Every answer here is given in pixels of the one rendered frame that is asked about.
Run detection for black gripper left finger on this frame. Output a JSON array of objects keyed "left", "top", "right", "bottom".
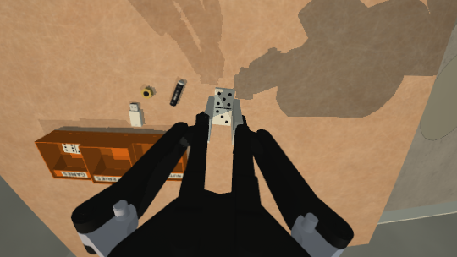
[{"left": 71, "top": 96, "right": 215, "bottom": 257}]

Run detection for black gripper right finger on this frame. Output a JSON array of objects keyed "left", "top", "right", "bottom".
[{"left": 231, "top": 99, "right": 354, "bottom": 257}]

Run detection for black aaa battery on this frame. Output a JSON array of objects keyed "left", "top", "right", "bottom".
[{"left": 170, "top": 80, "right": 184, "bottom": 107}]

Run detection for brass hex nut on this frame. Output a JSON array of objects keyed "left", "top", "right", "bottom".
[{"left": 140, "top": 87, "right": 154, "bottom": 99}]

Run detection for orange three-compartment bin rack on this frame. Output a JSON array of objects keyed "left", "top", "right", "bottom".
[{"left": 35, "top": 130, "right": 188, "bottom": 184}]

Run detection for grey usb stick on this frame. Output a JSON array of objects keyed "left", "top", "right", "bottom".
[{"left": 129, "top": 104, "right": 143, "bottom": 127}]

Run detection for white domino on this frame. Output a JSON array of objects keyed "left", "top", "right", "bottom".
[
  {"left": 212, "top": 87, "right": 235, "bottom": 126},
  {"left": 62, "top": 144, "right": 80, "bottom": 154}
]

